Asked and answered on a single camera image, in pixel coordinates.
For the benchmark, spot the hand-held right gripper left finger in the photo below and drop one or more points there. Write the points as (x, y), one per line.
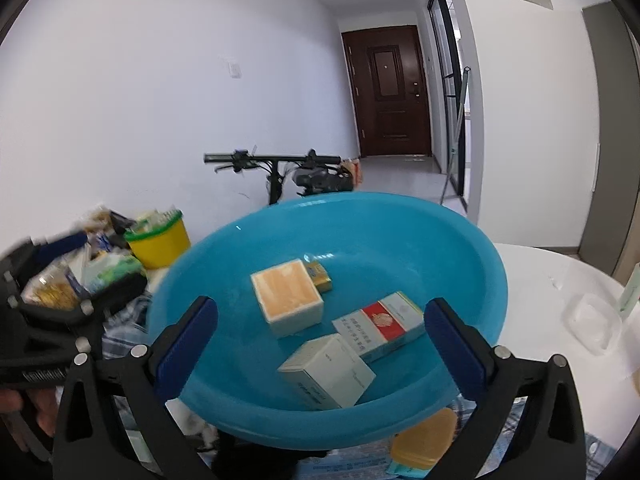
(185, 355)

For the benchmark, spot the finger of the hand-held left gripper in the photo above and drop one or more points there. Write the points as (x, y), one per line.
(62, 244)
(115, 296)

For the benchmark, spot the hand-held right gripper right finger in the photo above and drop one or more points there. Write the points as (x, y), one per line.
(457, 355)

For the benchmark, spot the red and white box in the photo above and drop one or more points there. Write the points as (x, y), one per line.
(385, 325)

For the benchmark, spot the blue plastic basin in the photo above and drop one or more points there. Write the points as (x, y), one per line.
(400, 260)

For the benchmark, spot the beige box with orange face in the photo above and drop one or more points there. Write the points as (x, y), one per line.
(285, 295)

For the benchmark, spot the white box with green edge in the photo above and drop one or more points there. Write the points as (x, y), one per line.
(325, 370)

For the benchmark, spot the gold box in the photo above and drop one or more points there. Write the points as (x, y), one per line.
(320, 277)

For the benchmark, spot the white desktop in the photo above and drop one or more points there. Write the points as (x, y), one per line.
(540, 280)

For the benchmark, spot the person's left hand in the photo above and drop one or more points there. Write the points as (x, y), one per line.
(35, 410)

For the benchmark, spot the green and white packet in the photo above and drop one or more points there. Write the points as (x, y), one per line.
(110, 266)

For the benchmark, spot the blue plaid shirt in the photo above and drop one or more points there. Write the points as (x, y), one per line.
(125, 335)

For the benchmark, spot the yellow container with green lid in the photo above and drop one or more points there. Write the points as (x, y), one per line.
(160, 247)

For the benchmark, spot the round beige plastic case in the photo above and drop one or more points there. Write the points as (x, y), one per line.
(425, 440)

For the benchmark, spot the clear plastic container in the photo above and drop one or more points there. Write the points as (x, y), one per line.
(595, 325)

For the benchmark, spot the long light blue carton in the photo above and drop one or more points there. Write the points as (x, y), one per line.
(350, 467)

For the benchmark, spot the metal folding ladder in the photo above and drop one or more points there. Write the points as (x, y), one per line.
(457, 135)

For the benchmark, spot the grey cabinet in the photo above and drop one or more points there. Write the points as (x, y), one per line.
(610, 135)

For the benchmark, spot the dark brown door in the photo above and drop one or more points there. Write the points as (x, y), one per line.
(395, 90)

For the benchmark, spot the black framed glass door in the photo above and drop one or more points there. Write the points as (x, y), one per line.
(445, 60)

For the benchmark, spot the white wall switch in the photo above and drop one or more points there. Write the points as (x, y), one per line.
(233, 69)

